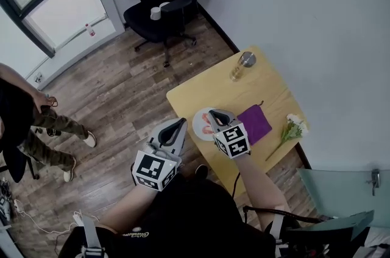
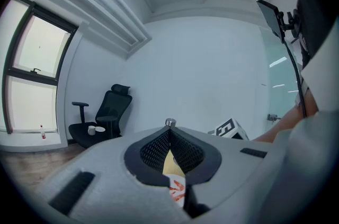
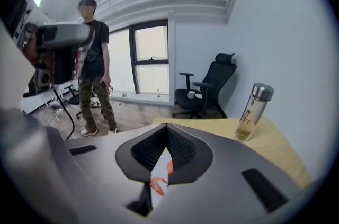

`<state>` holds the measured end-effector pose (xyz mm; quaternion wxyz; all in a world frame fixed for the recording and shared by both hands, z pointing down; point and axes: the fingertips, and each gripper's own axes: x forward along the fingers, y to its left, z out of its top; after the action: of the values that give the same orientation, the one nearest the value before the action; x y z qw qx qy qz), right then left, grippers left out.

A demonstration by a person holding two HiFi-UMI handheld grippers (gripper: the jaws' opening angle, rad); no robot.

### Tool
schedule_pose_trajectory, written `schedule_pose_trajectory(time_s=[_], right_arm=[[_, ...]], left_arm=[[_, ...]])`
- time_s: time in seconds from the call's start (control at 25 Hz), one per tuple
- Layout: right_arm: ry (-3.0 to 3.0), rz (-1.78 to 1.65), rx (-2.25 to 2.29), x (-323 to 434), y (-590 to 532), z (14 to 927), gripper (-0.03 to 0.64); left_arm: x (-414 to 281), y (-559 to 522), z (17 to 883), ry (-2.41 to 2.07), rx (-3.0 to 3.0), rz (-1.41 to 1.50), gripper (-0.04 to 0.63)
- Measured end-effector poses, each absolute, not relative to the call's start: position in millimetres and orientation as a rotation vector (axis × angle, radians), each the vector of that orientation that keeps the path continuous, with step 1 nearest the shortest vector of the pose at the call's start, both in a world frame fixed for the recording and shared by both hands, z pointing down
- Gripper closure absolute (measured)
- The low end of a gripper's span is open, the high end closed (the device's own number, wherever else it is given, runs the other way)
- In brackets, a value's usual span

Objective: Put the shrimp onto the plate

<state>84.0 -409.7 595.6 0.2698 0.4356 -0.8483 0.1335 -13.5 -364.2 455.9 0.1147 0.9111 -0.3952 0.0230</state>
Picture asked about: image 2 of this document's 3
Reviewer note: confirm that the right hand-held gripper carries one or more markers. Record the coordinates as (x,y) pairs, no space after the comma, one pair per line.
(227,129)

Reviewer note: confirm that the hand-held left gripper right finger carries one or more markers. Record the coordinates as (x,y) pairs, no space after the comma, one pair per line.
(233,164)

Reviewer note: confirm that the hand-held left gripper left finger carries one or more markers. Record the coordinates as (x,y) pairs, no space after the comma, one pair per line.
(106,178)

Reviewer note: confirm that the white plate with food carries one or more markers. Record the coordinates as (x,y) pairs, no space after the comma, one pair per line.
(177,178)

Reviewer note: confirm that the person's right forearm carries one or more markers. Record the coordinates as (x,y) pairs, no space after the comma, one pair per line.
(286,125)

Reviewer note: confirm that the white saucer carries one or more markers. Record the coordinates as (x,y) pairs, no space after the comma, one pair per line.
(100,129)

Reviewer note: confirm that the white cup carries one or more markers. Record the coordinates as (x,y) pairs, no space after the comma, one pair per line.
(91,130)

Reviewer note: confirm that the metal tumbler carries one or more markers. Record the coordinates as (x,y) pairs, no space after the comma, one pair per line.
(170,122)

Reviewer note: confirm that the frosted glass partition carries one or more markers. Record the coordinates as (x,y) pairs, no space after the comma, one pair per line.
(278,85)

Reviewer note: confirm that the black office chair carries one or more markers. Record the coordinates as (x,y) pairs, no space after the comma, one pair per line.
(114,106)

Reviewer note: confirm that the red-capped plastic bottle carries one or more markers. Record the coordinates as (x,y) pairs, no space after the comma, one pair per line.
(42,133)

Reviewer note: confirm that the black chest-mounted phone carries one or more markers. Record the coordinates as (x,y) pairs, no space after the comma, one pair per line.
(270,16)

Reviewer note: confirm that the black-framed window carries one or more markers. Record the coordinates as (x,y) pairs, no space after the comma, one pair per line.
(34,58)

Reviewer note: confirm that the black phone mount clamp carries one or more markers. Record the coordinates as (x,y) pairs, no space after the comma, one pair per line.
(291,23)

